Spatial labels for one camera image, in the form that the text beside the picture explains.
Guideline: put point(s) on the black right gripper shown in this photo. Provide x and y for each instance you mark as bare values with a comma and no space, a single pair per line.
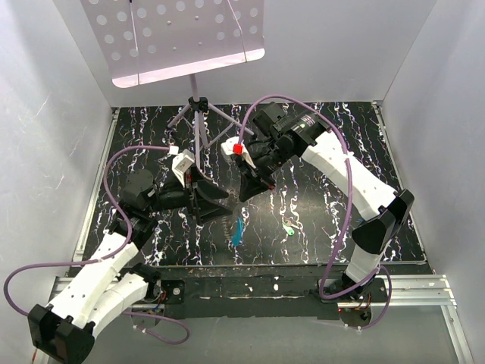
250,186

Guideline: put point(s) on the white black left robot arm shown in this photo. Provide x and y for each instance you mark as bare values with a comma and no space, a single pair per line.
66,328

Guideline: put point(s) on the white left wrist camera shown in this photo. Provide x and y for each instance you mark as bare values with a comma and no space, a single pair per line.
183,160

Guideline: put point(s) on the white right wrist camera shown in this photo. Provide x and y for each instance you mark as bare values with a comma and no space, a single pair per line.
232,147

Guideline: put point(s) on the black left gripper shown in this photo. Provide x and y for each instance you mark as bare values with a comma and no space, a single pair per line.
212,193

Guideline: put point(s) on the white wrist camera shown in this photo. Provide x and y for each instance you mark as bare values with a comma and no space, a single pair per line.
183,160
232,147

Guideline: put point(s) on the perforated music stand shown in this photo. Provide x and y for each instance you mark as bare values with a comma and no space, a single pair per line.
149,41

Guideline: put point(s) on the aluminium frame rail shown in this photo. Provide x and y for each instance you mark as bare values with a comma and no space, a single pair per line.
421,290

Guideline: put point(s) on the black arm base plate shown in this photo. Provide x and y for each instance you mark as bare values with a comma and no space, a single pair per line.
245,291

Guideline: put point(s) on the key with green tag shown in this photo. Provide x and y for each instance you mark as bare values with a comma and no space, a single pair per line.
290,225

